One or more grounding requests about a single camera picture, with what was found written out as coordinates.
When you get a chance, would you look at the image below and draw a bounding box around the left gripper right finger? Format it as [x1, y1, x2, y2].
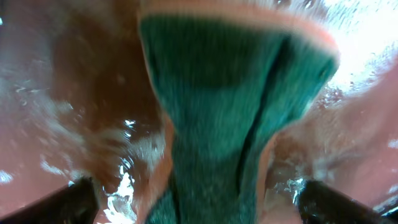
[297, 180, 397, 224]

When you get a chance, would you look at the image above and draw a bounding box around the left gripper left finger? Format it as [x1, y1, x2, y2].
[1, 177, 99, 224]

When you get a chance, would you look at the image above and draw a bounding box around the green and orange sponge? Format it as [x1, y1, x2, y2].
[138, 1, 339, 224]

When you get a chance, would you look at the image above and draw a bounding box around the black and red tray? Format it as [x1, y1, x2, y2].
[1, 1, 397, 223]

